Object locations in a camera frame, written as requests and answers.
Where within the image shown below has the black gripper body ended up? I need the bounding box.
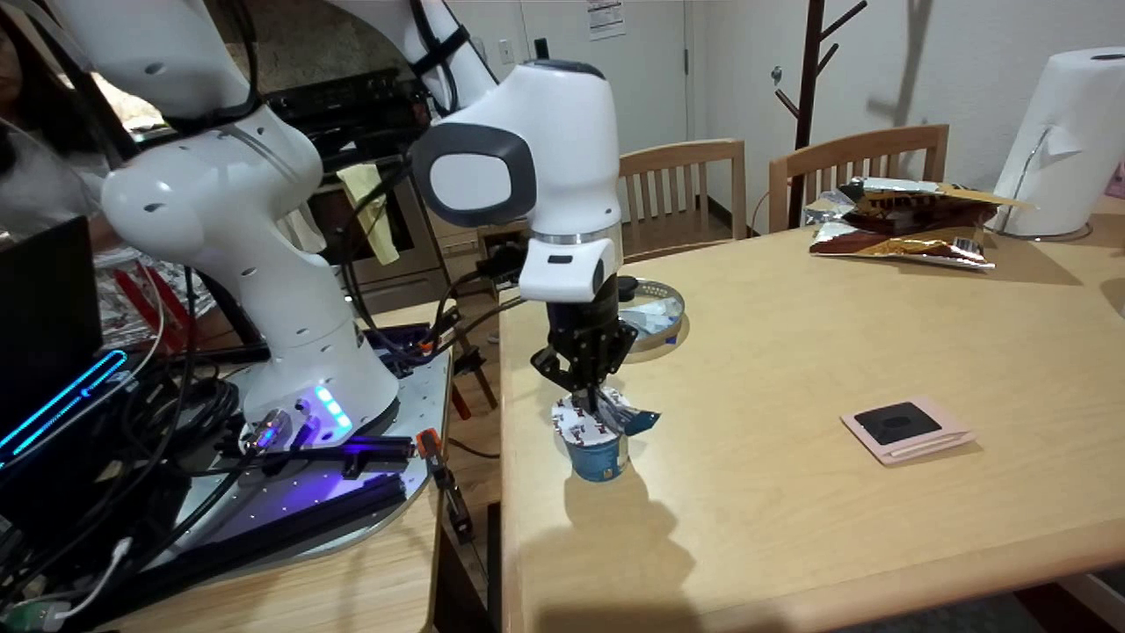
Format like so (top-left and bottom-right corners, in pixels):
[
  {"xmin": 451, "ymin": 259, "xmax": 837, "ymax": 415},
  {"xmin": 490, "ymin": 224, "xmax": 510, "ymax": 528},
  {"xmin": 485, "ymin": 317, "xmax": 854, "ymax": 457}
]
[{"xmin": 547, "ymin": 278, "xmax": 636, "ymax": 367}]

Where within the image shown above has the blue grey snack bar packet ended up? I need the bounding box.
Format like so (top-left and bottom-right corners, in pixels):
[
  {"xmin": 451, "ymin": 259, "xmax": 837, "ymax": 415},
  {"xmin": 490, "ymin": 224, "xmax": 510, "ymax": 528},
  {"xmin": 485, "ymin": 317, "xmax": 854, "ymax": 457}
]
[{"xmin": 553, "ymin": 390, "xmax": 656, "ymax": 446}]

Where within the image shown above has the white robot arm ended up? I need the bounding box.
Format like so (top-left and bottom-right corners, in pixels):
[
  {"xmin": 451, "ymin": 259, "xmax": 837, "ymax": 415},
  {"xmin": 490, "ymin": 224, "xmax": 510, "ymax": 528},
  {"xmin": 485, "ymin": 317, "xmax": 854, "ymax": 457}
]
[{"xmin": 46, "ymin": 0, "xmax": 619, "ymax": 451}]

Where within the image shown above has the glass pot lid black knob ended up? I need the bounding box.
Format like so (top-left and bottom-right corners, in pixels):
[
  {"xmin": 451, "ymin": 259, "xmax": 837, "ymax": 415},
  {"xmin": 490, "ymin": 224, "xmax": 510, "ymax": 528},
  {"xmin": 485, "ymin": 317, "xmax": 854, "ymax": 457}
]
[{"xmin": 619, "ymin": 281, "xmax": 686, "ymax": 349}]

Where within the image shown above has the right wooden chair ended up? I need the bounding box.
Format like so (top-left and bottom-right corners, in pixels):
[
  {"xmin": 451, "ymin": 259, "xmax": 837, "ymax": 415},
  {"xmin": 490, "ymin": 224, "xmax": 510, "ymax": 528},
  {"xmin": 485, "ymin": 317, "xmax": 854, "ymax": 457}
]
[{"xmin": 619, "ymin": 136, "xmax": 745, "ymax": 259}]

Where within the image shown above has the wooden chair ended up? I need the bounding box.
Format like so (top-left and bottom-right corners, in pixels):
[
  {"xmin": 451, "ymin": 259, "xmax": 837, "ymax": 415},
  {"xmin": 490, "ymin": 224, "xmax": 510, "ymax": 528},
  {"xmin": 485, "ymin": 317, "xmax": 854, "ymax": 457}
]
[
  {"xmin": 769, "ymin": 123, "xmax": 950, "ymax": 229},
  {"xmin": 619, "ymin": 136, "xmax": 745, "ymax": 259}
]

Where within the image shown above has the brown snack bags pile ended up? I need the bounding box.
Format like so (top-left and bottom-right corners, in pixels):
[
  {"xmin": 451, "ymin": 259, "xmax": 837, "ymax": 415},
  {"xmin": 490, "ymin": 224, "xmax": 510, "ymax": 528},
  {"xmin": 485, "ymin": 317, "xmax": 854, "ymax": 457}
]
[{"xmin": 805, "ymin": 176, "xmax": 1004, "ymax": 270}]

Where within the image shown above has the dark wooden coat stand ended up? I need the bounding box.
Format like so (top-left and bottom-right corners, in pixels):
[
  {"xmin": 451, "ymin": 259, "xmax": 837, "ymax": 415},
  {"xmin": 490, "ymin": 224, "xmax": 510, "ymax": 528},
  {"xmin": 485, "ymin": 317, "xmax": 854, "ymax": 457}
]
[{"xmin": 769, "ymin": 0, "xmax": 872, "ymax": 231}]

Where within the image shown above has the left wooden chair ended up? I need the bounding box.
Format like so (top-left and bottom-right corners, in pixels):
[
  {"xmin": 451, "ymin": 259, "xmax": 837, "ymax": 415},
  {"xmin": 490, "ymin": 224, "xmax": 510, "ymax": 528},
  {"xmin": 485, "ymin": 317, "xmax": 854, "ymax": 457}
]
[{"xmin": 769, "ymin": 123, "xmax": 950, "ymax": 229}]

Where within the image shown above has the black electronics box blue light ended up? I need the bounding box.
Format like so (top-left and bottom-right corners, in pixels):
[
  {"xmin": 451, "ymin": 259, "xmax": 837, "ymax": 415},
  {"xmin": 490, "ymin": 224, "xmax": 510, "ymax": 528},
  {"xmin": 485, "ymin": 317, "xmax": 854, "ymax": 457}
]
[{"xmin": 0, "ymin": 349, "xmax": 156, "ymax": 471}]

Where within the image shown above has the white electric water boiler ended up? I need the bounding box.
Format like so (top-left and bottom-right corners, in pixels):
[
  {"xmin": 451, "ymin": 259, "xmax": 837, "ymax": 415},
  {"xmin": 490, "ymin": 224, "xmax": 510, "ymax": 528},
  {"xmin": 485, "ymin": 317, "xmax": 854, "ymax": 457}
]
[{"xmin": 991, "ymin": 46, "xmax": 1125, "ymax": 237}]

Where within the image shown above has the black laptop screen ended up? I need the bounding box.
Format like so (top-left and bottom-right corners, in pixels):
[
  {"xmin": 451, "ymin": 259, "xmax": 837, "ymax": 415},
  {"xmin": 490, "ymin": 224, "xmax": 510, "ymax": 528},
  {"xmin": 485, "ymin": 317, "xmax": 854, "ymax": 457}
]
[{"xmin": 0, "ymin": 218, "xmax": 103, "ymax": 430}]

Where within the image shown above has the grey metal robot base plate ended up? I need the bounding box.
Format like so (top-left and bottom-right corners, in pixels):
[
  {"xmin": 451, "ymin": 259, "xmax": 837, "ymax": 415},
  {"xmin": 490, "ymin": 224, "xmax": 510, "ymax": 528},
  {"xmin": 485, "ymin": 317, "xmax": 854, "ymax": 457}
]
[{"xmin": 175, "ymin": 356, "xmax": 451, "ymax": 560}]

